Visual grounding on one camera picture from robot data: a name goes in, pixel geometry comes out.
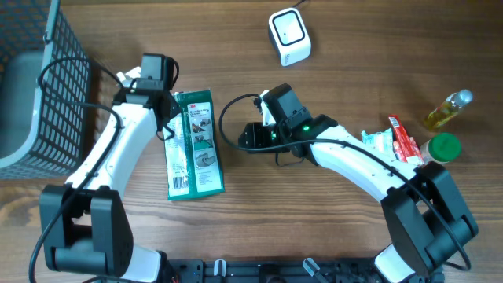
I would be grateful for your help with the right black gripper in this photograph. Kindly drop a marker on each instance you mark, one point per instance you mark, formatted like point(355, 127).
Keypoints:
point(255, 131)

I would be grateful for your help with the green snack packet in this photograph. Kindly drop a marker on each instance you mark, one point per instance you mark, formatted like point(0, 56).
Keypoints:
point(191, 150)

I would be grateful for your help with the white barcode scanner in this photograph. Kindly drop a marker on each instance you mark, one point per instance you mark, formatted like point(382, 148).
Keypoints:
point(289, 36)

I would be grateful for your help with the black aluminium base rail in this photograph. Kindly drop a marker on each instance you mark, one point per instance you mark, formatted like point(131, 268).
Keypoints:
point(308, 270)

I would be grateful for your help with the yellow Vim liquid bottle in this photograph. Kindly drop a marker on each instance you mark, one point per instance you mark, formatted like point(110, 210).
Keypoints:
point(450, 108)

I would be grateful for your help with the mint green sachet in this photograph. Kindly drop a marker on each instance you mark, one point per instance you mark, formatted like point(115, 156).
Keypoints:
point(380, 141)

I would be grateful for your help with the green lid jar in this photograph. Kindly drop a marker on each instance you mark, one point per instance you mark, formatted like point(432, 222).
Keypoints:
point(442, 148)

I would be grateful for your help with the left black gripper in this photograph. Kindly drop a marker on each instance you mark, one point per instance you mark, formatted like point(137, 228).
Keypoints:
point(172, 106)

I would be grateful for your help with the red Nescafe stick sachet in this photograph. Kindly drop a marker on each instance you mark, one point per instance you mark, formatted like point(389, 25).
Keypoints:
point(398, 129)

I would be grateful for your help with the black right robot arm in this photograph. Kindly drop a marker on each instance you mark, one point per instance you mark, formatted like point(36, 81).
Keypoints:
point(426, 215)

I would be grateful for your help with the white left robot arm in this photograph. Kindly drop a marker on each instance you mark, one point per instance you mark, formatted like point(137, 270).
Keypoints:
point(85, 229)

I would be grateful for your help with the grey plastic mesh basket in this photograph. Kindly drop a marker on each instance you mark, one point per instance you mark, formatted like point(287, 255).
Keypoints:
point(44, 81)

